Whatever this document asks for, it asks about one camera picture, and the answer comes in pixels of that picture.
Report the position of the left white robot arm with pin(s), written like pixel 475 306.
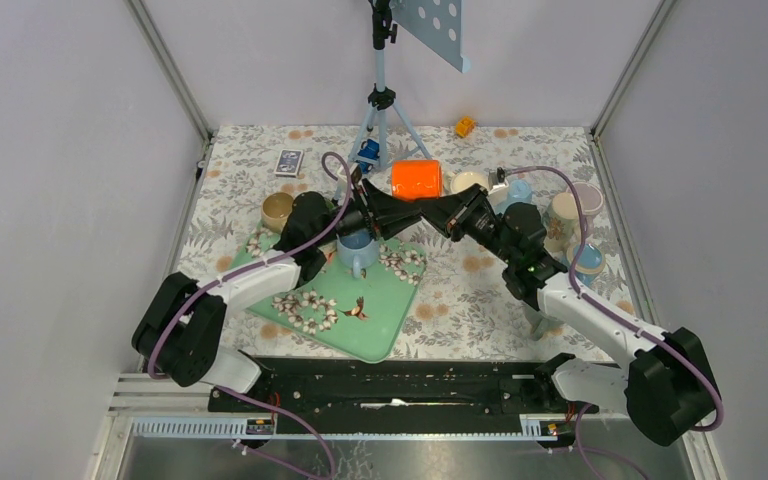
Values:
pixel 180 332

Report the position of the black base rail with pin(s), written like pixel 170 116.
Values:
pixel 401 397

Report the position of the light blue ribbed mug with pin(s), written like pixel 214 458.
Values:
pixel 358 251

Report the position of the seahorse pattern mug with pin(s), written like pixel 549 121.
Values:
pixel 563 224

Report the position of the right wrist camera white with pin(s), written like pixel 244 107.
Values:
pixel 498 188

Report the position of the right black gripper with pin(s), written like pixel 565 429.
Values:
pixel 457 205

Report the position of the blue butterfly mug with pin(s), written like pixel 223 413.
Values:
pixel 591 262

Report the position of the cream ribbed mug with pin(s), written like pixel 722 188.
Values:
pixel 462 181

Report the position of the beige mug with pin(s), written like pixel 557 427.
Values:
pixel 275 211

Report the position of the green floral tray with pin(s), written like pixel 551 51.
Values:
pixel 358 317

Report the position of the blue toy car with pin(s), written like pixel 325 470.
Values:
pixel 368 155

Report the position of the floral tablecloth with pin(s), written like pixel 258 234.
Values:
pixel 462 310

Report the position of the blue tripod stand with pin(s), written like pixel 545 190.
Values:
pixel 382 98

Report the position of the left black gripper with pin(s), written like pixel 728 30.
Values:
pixel 391 215

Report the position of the perforated blue calibration plate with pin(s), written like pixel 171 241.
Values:
pixel 437 24

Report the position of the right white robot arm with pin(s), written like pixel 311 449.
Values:
pixel 661 380

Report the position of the playing card deck box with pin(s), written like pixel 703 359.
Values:
pixel 288 164

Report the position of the grey blue mug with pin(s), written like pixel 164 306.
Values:
pixel 540 324

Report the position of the light blue faceted mug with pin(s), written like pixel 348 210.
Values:
pixel 518 191

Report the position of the orange toy block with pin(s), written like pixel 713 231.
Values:
pixel 464 126

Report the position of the orange mug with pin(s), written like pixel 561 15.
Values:
pixel 416 179

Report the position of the lilac mug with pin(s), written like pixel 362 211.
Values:
pixel 591 197

